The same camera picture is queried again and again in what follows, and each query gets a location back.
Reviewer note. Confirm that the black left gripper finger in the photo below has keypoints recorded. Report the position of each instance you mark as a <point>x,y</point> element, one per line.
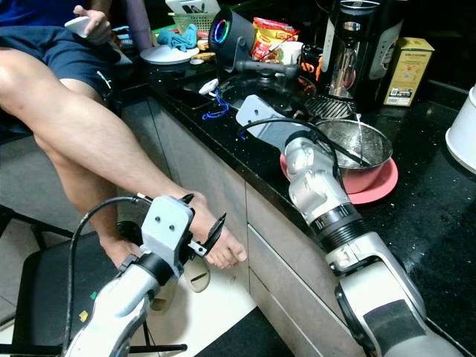
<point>217,232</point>

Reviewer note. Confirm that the white handheld controller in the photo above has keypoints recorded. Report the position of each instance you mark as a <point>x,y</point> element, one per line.
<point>78,26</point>

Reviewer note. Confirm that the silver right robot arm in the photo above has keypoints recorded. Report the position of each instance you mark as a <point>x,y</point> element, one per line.
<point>312,186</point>

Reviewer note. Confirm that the grey kitchen cabinet drawers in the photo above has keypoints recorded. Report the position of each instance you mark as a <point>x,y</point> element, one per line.
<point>282,268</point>

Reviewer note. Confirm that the person's bare hand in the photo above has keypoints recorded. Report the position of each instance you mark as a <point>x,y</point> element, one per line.
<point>98,26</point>

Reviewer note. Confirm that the beige slipper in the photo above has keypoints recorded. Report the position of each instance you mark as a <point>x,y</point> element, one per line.
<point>199,281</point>

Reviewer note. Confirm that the large black floor mat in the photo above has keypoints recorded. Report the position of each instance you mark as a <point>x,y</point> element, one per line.
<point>245,338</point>

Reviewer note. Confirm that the steel pan with glass lid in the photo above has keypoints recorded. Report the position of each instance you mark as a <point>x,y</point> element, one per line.
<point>268,93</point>

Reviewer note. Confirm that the black folding chair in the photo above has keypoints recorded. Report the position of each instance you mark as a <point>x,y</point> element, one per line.
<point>59,297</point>

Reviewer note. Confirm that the seated person in blue shorts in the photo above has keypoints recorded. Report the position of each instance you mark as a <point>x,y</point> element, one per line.
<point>89,137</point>

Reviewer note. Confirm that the steel mixing bowl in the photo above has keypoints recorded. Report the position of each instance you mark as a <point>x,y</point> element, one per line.
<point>349,141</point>

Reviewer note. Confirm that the pink round plate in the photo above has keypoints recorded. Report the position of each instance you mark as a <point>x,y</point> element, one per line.
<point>379,186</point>

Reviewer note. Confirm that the white round plate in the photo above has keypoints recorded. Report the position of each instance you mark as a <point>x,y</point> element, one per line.
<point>167,57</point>

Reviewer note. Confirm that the orange plastic item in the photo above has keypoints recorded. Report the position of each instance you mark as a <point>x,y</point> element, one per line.
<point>318,67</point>

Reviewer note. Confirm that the teal cloth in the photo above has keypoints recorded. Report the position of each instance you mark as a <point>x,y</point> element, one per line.
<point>178,39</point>

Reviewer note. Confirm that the red yellow noodle packet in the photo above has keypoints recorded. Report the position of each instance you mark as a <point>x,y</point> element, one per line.
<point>271,37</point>

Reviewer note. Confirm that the green plastic basket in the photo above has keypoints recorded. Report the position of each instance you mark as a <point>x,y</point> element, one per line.
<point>193,22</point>

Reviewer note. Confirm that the purple bottle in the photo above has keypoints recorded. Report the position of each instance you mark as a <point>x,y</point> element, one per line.
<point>137,26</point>

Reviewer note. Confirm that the white printed card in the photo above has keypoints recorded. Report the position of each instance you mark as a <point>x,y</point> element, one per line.
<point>193,6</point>

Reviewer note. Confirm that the black chrome coffee machine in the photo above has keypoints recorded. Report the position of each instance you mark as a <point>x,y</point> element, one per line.
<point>357,52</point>

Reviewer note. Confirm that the yellow cardboard box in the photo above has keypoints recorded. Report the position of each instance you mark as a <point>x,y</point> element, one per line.
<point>407,71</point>

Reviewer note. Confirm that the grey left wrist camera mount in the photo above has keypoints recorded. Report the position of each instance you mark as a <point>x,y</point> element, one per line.
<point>165,223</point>

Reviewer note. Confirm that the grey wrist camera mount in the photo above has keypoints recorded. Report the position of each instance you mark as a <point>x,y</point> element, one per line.
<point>260,115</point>
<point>165,223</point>

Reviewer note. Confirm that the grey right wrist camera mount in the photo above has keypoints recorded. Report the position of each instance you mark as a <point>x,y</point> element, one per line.
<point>260,115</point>

